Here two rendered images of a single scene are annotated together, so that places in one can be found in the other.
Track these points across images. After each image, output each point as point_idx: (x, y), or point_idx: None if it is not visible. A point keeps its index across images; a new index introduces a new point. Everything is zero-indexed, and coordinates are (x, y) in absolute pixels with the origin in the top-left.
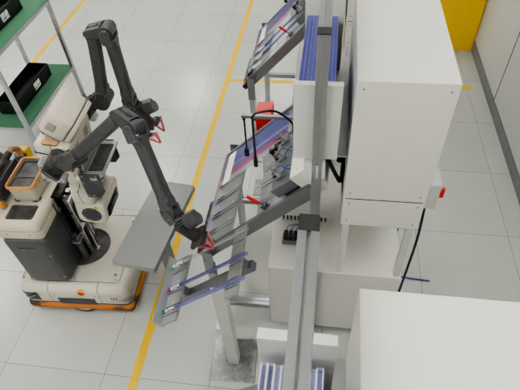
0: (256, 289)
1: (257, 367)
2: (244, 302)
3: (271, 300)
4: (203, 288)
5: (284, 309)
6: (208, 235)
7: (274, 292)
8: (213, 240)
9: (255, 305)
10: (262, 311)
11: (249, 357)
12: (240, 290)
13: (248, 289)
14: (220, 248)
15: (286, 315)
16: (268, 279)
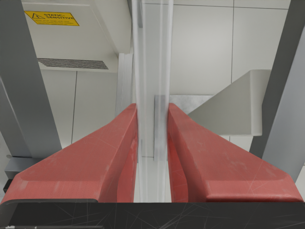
0: (67, 105)
1: (195, 93)
2: (129, 100)
3: (120, 51)
4: (295, 174)
5: (125, 37)
6: (100, 167)
7: (115, 32)
8: (15, 166)
9: (132, 80)
10: (106, 92)
11: (182, 105)
12: (70, 131)
13: (68, 119)
14: (51, 131)
15: (127, 40)
16: (105, 22)
